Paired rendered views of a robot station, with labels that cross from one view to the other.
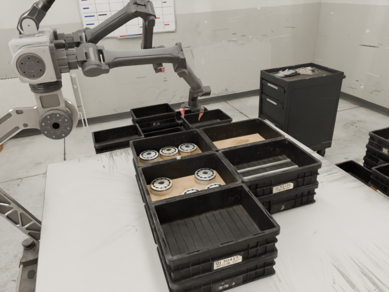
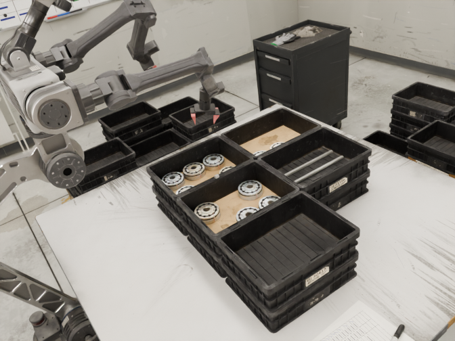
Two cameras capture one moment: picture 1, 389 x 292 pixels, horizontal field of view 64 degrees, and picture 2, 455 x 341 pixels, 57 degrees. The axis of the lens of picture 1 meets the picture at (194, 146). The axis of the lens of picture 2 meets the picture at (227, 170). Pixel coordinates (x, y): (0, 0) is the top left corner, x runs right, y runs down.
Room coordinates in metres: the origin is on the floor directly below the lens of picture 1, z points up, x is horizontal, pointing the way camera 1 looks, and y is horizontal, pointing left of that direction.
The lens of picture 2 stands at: (-0.10, 0.32, 1.93)
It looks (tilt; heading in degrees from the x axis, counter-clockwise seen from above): 34 degrees down; 348
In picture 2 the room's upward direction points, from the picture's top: 9 degrees counter-clockwise
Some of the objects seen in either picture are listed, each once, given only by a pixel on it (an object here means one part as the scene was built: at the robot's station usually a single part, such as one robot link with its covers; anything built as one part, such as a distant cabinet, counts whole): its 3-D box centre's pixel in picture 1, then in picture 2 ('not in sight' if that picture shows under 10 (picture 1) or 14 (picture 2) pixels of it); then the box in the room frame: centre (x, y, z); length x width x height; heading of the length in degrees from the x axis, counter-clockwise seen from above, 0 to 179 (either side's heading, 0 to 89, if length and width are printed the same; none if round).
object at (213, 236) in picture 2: (187, 176); (237, 195); (1.18, 0.04, 0.92); 0.40 x 0.30 x 0.02; 107
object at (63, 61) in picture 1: (65, 60); (86, 97); (1.18, 0.46, 1.45); 0.09 x 0.08 x 0.12; 19
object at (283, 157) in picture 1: (267, 168); (313, 166); (1.29, -0.35, 0.87); 0.40 x 0.30 x 0.11; 107
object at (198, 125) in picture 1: (206, 139); (206, 138); (2.65, -0.12, 0.37); 0.40 x 0.30 x 0.45; 109
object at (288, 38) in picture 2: (285, 72); (282, 38); (2.94, -0.90, 0.88); 0.25 x 0.19 x 0.03; 109
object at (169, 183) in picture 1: (161, 183); (206, 210); (1.22, 0.16, 0.86); 0.10 x 0.10 x 0.01
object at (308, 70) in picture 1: (307, 70); (307, 30); (2.99, -1.13, 0.88); 0.29 x 0.22 x 0.03; 109
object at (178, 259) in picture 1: (211, 218); (286, 236); (0.89, -0.05, 0.92); 0.40 x 0.30 x 0.02; 107
